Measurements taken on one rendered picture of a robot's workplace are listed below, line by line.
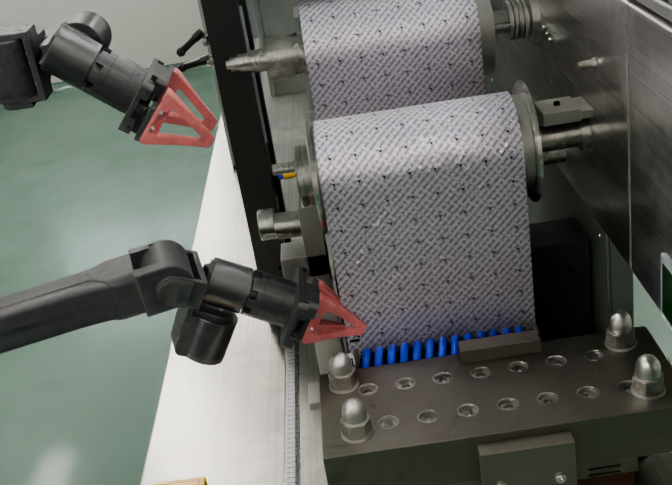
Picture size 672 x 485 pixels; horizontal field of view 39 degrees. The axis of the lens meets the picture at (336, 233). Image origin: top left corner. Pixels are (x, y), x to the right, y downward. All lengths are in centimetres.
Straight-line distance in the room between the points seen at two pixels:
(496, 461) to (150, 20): 596
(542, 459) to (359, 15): 62
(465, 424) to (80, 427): 216
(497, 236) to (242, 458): 44
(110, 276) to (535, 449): 50
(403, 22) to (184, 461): 65
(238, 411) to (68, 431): 177
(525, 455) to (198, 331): 41
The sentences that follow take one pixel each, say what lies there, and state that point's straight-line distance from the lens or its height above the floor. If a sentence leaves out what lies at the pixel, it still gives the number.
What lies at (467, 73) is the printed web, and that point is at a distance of 131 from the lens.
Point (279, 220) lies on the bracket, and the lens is 119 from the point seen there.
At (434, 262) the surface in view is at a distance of 114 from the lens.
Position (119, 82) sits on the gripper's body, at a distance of 108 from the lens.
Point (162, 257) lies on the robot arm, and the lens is 110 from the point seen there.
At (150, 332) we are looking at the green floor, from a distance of 347.
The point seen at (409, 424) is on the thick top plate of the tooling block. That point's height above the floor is 103.
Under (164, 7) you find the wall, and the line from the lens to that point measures 676.
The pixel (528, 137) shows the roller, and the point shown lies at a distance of 111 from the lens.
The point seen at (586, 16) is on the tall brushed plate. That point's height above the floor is 139.
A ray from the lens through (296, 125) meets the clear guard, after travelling 215.
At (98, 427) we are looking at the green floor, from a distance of 306.
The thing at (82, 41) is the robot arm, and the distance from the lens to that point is 109.
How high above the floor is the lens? 167
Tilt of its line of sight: 25 degrees down
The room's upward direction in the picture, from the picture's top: 9 degrees counter-clockwise
